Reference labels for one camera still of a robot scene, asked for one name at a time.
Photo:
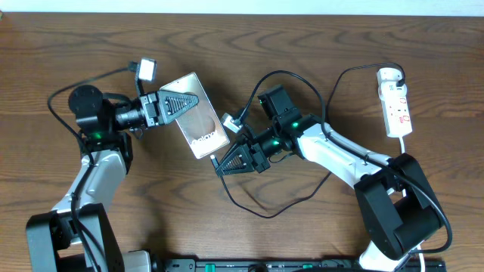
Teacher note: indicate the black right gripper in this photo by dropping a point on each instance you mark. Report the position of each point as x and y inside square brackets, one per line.
[254, 159]

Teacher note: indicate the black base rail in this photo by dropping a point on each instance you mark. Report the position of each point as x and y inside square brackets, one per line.
[282, 265]

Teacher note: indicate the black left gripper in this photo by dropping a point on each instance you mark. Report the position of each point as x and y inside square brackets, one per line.
[151, 109]

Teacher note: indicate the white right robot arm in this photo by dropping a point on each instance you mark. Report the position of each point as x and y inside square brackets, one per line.
[398, 206]

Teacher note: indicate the white power strip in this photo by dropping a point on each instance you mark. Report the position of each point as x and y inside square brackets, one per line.
[394, 102]

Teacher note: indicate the silver smartphone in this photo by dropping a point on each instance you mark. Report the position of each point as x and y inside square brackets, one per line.
[200, 125]

